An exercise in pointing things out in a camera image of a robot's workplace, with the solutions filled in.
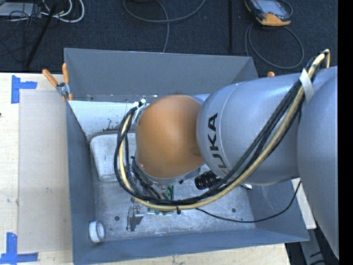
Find white tape roll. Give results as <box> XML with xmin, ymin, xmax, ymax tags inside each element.
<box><xmin>88</xmin><ymin>220</ymin><xmax>106</xmax><ymax>243</ymax></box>

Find white flat rectangular pad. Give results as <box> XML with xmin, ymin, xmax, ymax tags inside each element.
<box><xmin>90</xmin><ymin>132</ymin><xmax>138</xmax><ymax>183</ymax></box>

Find pale flat board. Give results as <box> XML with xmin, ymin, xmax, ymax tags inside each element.
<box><xmin>17</xmin><ymin>88</ymin><xmax>73</xmax><ymax>255</ymax></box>

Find grey metal bin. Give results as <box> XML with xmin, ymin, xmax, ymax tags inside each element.
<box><xmin>63</xmin><ymin>47</ymin><xmax>310</xmax><ymax>265</ymax></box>

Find black cylinder on white bracket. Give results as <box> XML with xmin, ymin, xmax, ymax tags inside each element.
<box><xmin>179</xmin><ymin>170</ymin><xmax>223</xmax><ymax>191</ymax></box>

